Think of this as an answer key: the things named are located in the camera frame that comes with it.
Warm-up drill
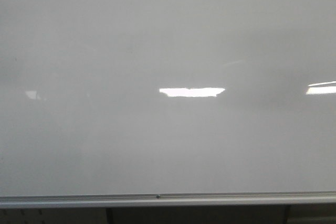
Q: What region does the white whiteboard with aluminium frame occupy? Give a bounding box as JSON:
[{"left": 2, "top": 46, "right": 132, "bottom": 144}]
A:
[{"left": 1, "top": 0, "right": 335, "bottom": 209}]

